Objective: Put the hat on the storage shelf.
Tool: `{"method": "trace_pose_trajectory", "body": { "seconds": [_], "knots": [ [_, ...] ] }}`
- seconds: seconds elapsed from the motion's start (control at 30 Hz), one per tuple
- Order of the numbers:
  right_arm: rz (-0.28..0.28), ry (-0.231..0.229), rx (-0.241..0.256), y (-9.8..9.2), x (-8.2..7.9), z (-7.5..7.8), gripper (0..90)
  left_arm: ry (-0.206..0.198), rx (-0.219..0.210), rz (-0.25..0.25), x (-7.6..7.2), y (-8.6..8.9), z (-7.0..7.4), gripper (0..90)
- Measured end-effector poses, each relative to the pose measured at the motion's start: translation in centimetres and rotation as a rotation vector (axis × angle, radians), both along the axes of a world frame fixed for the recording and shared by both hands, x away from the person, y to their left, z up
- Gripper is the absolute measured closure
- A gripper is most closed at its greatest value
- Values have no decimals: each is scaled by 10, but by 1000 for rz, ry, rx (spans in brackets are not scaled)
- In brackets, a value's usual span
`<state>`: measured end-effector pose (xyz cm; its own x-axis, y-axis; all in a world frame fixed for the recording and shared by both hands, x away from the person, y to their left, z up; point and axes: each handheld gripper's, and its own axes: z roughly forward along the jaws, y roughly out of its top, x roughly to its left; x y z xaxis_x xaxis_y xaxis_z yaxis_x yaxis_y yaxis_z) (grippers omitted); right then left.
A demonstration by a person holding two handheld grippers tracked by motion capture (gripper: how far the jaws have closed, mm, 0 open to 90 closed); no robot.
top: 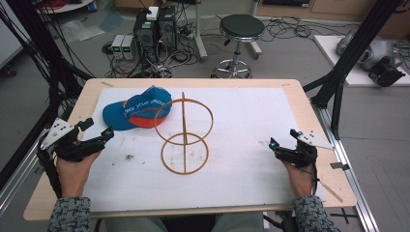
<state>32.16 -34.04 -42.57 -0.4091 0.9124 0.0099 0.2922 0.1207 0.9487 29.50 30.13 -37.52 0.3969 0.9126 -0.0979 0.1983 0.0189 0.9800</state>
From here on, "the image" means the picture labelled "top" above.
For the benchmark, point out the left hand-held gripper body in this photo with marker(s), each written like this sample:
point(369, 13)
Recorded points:
point(69, 146)

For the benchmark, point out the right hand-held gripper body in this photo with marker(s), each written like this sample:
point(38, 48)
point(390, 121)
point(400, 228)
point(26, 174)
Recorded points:
point(298, 156)

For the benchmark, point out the blue and orange cap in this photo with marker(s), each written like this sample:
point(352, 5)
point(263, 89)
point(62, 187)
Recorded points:
point(138, 109)

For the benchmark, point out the person's right hand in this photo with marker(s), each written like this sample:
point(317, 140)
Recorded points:
point(299, 180)

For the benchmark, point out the person's left hand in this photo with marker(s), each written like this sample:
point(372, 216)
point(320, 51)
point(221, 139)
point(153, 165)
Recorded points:
point(75, 175)

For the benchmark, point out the wooden table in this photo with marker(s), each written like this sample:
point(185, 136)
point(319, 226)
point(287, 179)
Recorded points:
point(296, 93)

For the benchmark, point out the white foam mat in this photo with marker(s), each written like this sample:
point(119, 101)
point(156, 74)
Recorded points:
point(241, 122)

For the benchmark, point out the grey tape piece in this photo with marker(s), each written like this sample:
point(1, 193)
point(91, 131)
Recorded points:
point(340, 166)

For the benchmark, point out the thin wooden stick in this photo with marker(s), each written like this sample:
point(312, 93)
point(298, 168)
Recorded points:
point(332, 192)

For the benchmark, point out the grey power supply unit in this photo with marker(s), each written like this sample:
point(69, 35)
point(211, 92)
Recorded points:
point(128, 47)
point(117, 46)

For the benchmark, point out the white platform board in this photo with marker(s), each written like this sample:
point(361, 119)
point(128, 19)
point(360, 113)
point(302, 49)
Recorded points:
point(328, 51)

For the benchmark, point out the black computer tower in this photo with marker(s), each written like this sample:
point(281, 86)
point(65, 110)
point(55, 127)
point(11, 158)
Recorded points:
point(145, 38)
point(167, 29)

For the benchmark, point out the black device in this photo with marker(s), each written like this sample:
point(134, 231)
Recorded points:
point(385, 74)

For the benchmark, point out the grey robot head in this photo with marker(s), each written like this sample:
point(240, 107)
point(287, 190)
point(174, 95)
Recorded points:
point(377, 51)

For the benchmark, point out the black round stool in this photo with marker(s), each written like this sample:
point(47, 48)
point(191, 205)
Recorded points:
point(241, 27)

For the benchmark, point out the white box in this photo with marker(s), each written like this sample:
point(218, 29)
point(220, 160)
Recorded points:
point(152, 13)

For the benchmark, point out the grey desk leg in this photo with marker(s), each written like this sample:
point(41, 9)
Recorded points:
point(199, 32)

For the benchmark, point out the aluminium rail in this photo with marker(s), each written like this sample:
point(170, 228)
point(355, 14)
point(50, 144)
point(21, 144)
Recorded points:
point(351, 174)
point(16, 190)

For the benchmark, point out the black metal frame post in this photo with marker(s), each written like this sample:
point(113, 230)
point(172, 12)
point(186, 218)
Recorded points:
point(38, 45)
point(354, 48)

